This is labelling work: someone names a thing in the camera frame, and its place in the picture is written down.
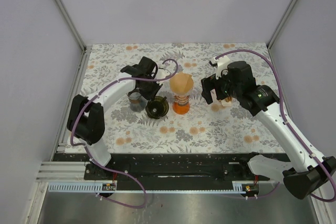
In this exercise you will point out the floral table mat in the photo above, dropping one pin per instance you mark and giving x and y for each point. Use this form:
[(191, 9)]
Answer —
[(191, 125)]

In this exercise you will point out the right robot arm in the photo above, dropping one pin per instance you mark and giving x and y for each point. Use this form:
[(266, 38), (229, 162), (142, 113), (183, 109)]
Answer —
[(307, 168)]

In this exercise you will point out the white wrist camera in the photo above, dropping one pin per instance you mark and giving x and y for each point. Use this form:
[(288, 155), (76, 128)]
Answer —
[(162, 75), (220, 64)]

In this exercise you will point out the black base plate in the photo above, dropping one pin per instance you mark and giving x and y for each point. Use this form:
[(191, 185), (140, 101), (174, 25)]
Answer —
[(192, 170)]

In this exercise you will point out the clear glass dripper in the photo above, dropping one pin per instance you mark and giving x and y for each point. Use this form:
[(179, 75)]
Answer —
[(181, 91)]

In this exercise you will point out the brown paper coffee filter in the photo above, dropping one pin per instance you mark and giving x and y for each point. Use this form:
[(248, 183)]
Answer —
[(182, 78)]

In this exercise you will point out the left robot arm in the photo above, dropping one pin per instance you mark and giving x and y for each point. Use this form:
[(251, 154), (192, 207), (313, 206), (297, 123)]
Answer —
[(86, 118)]

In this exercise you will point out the white slotted cable duct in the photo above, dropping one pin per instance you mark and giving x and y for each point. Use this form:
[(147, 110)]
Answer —
[(119, 187)]

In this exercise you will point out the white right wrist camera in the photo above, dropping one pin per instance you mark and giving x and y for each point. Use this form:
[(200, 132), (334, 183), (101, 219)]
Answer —
[(220, 64)]

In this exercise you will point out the green glass dripper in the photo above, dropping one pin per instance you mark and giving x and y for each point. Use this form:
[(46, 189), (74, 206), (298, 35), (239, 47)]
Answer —
[(157, 108)]

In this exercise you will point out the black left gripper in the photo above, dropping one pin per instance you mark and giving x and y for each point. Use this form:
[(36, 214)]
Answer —
[(151, 95)]

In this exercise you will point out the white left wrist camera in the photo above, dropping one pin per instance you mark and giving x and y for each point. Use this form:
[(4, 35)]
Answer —
[(162, 75)]

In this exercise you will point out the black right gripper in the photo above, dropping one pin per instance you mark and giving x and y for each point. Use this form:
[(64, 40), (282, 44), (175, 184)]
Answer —
[(211, 83)]

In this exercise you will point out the glass beaker with coffee grounds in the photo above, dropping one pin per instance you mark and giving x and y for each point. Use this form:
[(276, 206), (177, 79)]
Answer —
[(137, 101)]

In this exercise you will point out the orange coffee filter box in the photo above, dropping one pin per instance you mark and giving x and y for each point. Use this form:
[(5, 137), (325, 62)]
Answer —
[(226, 102)]

